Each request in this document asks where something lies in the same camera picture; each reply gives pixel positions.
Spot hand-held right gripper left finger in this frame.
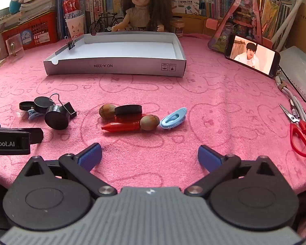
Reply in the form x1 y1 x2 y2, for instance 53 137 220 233
20 143 118 197

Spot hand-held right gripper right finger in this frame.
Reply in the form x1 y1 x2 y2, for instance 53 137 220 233
184 145 283 197

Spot light blue hair clip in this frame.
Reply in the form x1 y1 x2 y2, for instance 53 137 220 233
160 107 188 130
27 109 45 120

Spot black round cap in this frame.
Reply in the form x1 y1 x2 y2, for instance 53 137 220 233
19 101 35 111
44 105 70 130
114 105 143 117
34 96 54 113

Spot large black binder clip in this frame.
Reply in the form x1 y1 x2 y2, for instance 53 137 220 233
50 93 77 119

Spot red plastic pen cap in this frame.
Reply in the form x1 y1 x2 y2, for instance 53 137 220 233
114 114 144 123
101 122 141 133

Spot brown hazelnut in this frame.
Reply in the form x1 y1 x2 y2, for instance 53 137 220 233
140 115 160 131
99 104 117 119

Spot white cardboard box tray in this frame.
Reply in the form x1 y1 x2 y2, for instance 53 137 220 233
43 31 187 77

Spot pink printed towel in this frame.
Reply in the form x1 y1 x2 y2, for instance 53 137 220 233
0 33 306 197

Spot clear acrylic stand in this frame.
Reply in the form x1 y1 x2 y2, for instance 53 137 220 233
6 34 25 62

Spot small black binder clip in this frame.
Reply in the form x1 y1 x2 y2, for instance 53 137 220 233
65 37 78 51

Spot red plastic basket with sticker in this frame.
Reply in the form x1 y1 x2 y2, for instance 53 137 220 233
0 11 59 51

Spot black smartphone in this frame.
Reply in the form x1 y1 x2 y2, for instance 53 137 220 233
224 34 281 79

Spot white cat-print paper cup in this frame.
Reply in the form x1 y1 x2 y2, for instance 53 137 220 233
65 13 85 38

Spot white flat device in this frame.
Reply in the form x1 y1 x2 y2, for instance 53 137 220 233
279 46 306 105

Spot stack of worn books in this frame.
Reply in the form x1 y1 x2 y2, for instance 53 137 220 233
18 0 59 21

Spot small clear jar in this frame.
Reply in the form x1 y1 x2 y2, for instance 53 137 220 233
173 18 185 37

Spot black model bicycle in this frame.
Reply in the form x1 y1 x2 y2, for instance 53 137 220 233
89 13 124 35

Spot red drink can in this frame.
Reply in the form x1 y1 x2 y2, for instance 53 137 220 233
63 0 81 15

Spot cardboard desk organizer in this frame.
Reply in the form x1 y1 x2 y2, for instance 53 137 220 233
172 13 222 35

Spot pink triangular bag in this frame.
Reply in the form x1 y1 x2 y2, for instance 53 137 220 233
208 0 273 54

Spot brown-haired doll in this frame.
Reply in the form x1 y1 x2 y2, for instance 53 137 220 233
111 0 173 33

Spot upright colourful booklets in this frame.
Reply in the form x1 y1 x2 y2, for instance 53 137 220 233
257 0 292 40

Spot white colourful-print carton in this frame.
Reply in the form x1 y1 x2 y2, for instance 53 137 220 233
170 0 200 14

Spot brown cardboard box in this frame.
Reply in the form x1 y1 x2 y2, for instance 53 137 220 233
287 0 306 54

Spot white plastic pole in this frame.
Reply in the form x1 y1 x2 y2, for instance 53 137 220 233
270 0 306 51

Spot red-handled scissors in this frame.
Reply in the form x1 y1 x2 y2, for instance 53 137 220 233
279 104 306 158

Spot white cable bundle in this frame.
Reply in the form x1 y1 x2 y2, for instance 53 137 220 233
275 75 306 124

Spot white bead string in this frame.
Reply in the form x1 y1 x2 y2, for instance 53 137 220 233
0 12 21 24

